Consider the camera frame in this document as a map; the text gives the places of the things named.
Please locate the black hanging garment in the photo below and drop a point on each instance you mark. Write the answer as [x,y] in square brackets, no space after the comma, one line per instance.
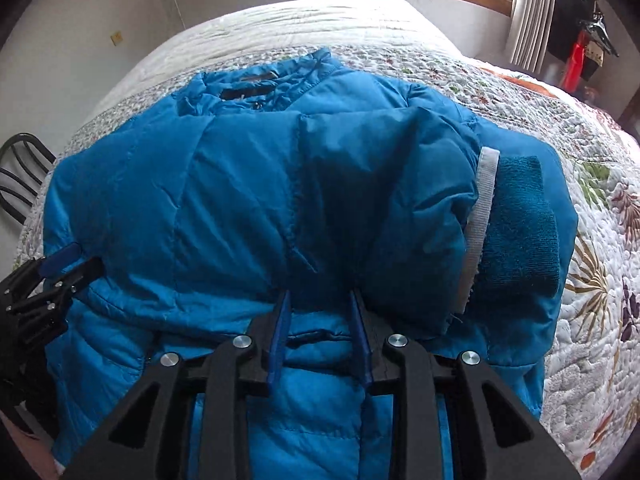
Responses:
[565,20]

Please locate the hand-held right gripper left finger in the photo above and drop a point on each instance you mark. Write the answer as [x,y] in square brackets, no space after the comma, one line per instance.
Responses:
[280,330]

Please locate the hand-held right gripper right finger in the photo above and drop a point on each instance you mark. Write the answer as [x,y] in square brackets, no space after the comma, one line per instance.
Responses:
[361,332]

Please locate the person's pink clothing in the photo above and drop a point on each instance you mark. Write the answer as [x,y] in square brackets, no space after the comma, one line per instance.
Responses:
[25,460]

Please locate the floral quilted bed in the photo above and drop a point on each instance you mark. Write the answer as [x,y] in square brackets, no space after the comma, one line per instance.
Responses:
[590,385]

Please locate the beige patterned cloth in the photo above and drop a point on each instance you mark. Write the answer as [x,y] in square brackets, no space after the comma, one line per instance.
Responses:
[595,54]

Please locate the grey pleated curtain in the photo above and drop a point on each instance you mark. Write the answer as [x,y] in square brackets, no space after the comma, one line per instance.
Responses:
[532,15]

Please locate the dark wooden headboard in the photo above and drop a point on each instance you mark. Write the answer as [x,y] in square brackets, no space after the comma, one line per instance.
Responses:
[632,115]

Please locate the red hanging item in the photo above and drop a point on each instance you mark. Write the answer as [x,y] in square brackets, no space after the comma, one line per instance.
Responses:
[572,65]

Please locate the yellow wall outlet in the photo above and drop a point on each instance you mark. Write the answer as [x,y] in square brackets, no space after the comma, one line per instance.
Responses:
[117,38]

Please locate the blue down jacket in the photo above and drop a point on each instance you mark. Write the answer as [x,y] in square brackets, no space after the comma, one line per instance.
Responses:
[225,185]

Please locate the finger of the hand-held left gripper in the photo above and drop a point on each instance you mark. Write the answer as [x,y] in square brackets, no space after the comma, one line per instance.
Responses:
[61,259]
[82,272]

